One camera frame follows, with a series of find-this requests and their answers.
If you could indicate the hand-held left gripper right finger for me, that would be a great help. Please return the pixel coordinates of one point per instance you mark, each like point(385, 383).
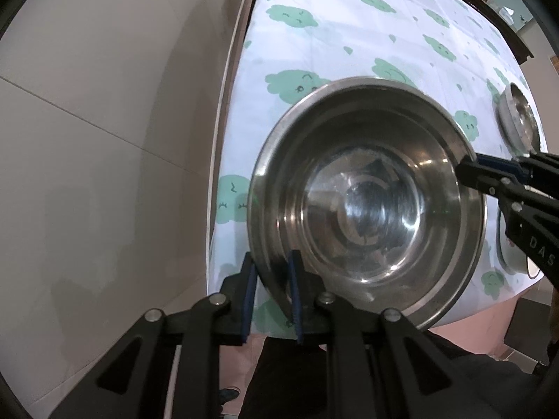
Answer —
point(296, 305)

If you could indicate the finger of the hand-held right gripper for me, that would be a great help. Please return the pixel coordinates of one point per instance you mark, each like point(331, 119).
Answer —
point(478, 174)
point(500, 161)

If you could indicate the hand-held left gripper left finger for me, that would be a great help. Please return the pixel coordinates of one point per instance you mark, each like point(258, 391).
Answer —
point(250, 305)

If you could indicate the white enamel bowl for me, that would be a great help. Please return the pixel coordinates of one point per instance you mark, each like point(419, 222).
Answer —
point(511, 259)

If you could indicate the small steel bowl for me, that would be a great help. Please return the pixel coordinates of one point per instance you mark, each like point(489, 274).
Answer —
point(519, 118)

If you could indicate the person's dark shoe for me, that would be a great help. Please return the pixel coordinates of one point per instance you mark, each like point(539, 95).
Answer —
point(229, 395)

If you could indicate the dark wooden table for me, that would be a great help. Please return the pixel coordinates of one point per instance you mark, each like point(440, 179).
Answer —
point(515, 43)

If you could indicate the cloud print tablecloth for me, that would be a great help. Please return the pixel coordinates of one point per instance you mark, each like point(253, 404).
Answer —
point(349, 30)

